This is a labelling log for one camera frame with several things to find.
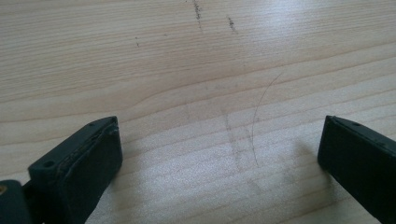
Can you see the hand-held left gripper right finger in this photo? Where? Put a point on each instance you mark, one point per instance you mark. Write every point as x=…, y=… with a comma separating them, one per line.
x=361, y=161

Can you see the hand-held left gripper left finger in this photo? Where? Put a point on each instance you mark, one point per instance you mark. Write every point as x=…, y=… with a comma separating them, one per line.
x=77, y=174

